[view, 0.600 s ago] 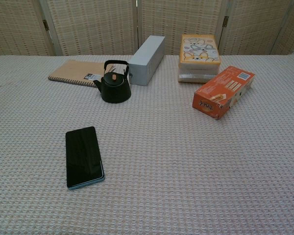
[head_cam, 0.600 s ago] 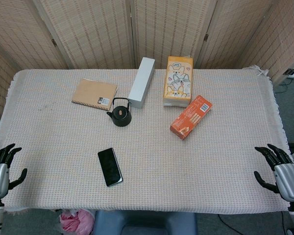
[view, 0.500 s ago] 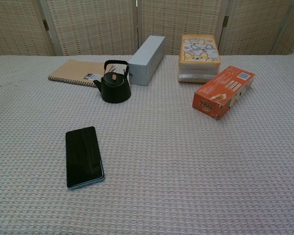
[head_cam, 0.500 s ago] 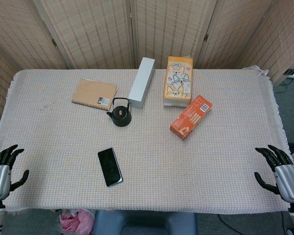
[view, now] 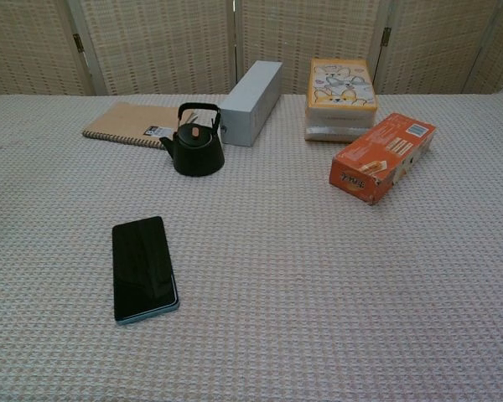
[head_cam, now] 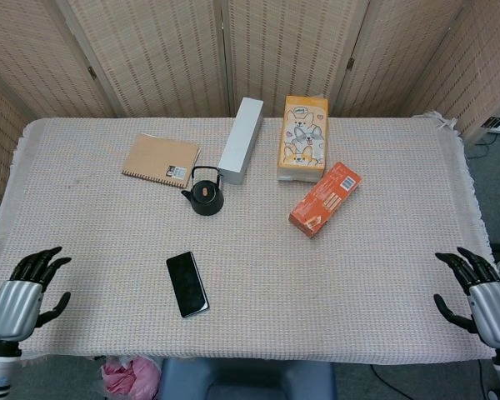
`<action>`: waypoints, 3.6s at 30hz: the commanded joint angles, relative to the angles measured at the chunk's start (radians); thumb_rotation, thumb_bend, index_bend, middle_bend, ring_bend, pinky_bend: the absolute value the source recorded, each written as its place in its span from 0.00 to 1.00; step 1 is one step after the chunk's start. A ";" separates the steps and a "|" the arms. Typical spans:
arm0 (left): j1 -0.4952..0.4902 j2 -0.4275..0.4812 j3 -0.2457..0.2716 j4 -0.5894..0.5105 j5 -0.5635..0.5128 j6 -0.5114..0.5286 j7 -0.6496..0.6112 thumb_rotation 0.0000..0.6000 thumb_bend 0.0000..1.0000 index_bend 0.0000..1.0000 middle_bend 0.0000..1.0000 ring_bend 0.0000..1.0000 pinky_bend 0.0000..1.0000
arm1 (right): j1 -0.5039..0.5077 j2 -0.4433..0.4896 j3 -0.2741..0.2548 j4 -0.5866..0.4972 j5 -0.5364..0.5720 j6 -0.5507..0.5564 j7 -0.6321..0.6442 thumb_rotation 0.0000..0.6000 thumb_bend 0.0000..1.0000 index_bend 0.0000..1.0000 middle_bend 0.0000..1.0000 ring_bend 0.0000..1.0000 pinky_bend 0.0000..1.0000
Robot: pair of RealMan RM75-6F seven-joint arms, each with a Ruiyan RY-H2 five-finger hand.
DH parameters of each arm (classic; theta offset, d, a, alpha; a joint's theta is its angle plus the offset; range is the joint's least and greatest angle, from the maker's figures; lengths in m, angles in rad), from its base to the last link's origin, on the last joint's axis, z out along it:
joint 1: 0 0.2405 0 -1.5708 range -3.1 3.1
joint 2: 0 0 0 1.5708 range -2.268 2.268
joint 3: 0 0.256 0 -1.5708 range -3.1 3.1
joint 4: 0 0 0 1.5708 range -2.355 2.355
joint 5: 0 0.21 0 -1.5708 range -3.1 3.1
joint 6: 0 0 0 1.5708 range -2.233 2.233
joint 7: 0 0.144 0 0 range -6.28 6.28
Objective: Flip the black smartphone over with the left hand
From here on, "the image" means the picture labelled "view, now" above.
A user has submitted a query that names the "black teapot with handle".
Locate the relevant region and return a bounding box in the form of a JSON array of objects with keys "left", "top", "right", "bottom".
[{"left": 158, "top": 102, "right": 226, "bottom": 178}]

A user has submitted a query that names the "brown spiral notebook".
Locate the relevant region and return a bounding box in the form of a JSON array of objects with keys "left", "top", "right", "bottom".
[{"left": 81, "top": 100, "right": 198, "bottom": 151}]

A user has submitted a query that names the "orange cardboard box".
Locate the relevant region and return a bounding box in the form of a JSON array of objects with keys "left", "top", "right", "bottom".
[{"left": 329, "top": 111, "right": 438, "bottom": 206}]

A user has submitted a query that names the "long grey rectangular box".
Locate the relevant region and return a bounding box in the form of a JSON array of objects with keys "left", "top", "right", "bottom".
[{"left": 220, "top": 59, "right": 284, "bottom": 148}]

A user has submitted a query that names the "woven checkered tablecloth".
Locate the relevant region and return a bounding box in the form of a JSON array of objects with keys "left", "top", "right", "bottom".
[{"left": 0, "top": 85, "right": 503, "bottom": 402}]

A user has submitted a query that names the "corgi print tissue pack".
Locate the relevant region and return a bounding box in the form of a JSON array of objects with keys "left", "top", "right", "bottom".
[{"left": 304, "top": 57, "right": 380, "bottom": 144}]

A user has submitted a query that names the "black smartphone with blue edge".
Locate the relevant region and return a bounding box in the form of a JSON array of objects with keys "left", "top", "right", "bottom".
[{"left": 111, "top": 215, "right": 180, "bottom": 326}]

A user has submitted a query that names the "woven bamboo folding screen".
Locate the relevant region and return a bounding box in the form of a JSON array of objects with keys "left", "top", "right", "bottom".
[{"left": 0, "top": 0, "right": 503, "bottom": 101}]

